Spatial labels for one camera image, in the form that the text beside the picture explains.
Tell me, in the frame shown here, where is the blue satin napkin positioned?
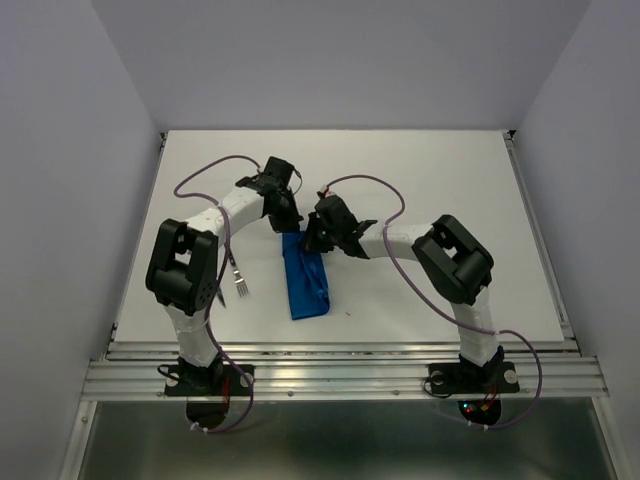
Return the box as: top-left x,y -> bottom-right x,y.
281,232 -> 331,321

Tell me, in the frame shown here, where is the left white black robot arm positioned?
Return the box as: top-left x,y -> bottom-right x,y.
145,157 -> 302,395

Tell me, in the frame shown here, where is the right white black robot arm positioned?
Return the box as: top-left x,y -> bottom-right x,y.
303,193 -> 504,395

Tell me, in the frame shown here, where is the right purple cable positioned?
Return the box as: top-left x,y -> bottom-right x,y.
322,174 -> 544,432

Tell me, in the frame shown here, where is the silver fork black handle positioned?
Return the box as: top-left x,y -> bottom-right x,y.
228,251 -> 249,298

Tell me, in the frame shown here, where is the silver knife black handle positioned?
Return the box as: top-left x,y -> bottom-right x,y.
216,283 -> 227,308

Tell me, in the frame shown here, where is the aluminium frame rail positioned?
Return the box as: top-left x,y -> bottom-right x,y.
61,130 -> 632,479

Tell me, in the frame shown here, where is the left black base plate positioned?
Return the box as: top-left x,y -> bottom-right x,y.
157,364 -> 249,399

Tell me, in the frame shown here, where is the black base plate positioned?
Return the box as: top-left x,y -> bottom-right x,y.
428,361 -> 520,396
157,364 -> 249,399

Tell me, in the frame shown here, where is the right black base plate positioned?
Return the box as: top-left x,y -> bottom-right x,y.
428,361 -> 520,396

